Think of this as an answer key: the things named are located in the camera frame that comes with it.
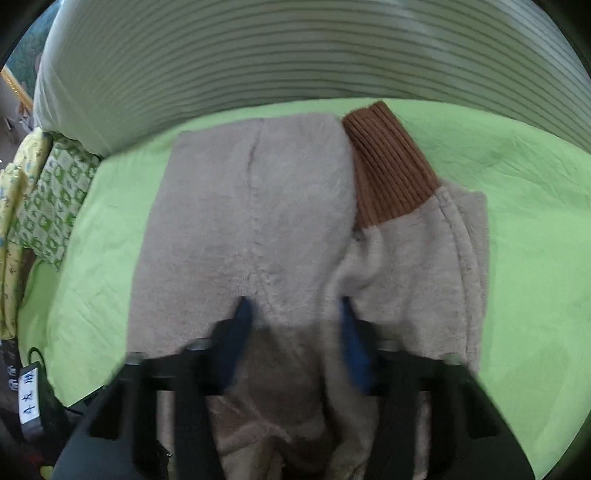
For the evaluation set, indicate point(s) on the light green bed sheet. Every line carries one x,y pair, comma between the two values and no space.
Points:
535,359

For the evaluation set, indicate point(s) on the large striped white pillow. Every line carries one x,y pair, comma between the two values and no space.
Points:
114,72

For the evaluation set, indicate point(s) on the yellow floral quilt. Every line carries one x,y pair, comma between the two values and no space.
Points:
18,179

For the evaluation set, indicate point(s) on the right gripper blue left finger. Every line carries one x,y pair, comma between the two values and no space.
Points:
117,436

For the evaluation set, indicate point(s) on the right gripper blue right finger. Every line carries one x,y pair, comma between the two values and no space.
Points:
469,438

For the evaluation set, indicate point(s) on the gold framed floral painting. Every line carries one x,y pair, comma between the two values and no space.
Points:
22,66

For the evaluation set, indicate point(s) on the green white patterned pillow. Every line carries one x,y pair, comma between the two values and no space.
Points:
45,221

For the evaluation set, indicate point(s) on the beige knit sweater brown cuffs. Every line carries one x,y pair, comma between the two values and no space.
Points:
295,213

